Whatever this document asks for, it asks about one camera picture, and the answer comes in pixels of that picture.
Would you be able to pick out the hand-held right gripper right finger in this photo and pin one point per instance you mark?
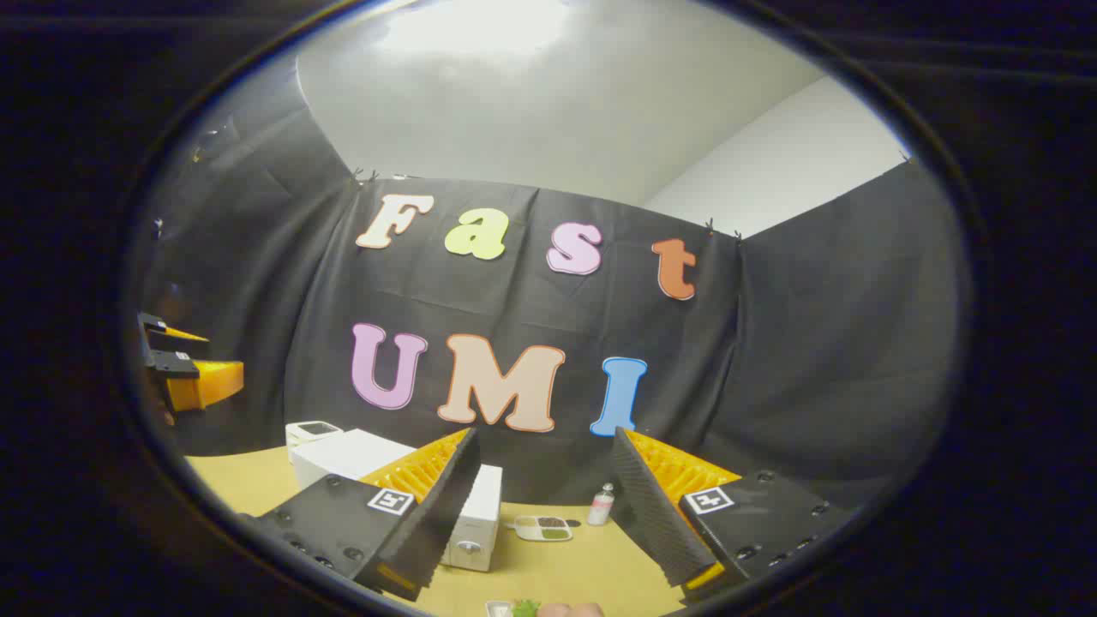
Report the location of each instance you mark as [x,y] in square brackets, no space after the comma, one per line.
[647,514]

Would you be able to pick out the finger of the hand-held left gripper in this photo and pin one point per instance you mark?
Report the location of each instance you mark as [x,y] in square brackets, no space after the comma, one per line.
[158,336]
[201,384]

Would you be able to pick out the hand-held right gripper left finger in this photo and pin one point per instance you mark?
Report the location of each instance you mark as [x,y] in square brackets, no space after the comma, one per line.
[446,506]

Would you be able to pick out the white microwave oven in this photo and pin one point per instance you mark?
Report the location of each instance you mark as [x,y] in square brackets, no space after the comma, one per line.
[351,454]

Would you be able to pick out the small bottle with pink label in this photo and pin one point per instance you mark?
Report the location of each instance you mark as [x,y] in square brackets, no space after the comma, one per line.
[601,506]

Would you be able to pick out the white compartment seasoning dish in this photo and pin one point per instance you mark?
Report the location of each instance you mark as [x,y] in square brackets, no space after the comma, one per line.
[542,529]

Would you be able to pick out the white rectangular tray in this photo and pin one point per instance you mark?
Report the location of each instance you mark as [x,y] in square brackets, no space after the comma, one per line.
[498,609]

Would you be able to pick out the white toaster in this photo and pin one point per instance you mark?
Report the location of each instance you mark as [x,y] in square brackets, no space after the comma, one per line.
[313,428]

